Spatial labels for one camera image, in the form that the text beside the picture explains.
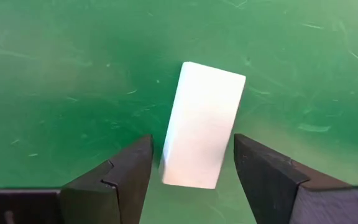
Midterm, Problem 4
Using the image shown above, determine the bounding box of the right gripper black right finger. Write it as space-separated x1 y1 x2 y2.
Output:
233 133 358 224

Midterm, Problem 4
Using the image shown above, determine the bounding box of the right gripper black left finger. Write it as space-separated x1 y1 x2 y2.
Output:
60 134 154 224

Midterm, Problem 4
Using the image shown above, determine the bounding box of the mint green rectangular block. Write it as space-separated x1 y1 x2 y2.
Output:
159 61 247 190

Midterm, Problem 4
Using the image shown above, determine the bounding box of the green table mat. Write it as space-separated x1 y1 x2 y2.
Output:
0 0 358 224

